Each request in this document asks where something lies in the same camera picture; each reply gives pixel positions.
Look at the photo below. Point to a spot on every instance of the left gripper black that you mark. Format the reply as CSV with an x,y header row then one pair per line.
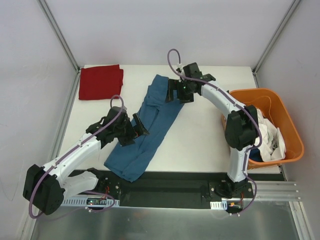
x,y
131,132

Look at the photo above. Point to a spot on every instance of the orange plastic basket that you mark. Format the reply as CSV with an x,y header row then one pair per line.
x,y
273,108

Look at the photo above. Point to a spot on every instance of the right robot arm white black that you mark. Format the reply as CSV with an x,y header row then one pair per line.
x,y
241,129

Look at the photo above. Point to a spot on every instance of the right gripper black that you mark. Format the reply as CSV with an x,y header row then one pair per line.
x,y
178,89

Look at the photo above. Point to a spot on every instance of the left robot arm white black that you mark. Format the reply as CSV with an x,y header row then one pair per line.
x,y
47,186

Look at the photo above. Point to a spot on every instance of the white t shirt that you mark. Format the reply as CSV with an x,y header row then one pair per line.
x,y
273,146

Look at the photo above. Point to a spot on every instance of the white cable duct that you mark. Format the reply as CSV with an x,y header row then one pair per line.
x,y
93,202
219,205

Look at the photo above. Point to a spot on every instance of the royal blue t shirt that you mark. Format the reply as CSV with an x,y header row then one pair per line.
x,y
255,155

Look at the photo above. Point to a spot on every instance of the teal blue t shirt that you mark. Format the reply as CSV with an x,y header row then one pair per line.
x,y
130,162

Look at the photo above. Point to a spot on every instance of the aluminium front rail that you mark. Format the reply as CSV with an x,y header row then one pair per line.
x,y
283,191

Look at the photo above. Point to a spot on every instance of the aluminium frame post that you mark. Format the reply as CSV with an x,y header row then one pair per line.
x,y
278,31
58,33

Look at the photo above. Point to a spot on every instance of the right white cable duct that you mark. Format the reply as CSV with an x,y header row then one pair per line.
x,y
219,205

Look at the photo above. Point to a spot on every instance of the left white cable duct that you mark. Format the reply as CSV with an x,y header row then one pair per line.
x,y
93,202

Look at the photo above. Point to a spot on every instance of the right aluminium frame post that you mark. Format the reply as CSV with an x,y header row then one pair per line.
x,y
278,31

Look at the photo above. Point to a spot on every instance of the folded red t shirt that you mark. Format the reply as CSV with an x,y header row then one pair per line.
x,y
100,82

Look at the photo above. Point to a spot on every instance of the left aluminium frame post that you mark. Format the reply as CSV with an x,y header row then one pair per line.
x,y
58,33

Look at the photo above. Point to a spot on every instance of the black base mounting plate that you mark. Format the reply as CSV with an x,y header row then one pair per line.
x,y
176,190

